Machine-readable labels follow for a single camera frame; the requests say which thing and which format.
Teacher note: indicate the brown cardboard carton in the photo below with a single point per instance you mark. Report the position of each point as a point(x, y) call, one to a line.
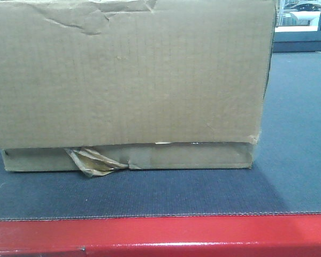
point(103, 86)

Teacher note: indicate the dark grey conveyor belt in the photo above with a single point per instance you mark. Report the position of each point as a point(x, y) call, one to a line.
point(284, 179)

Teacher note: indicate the red conveyor frame edge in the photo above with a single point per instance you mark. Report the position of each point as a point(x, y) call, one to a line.
point(269, 235)

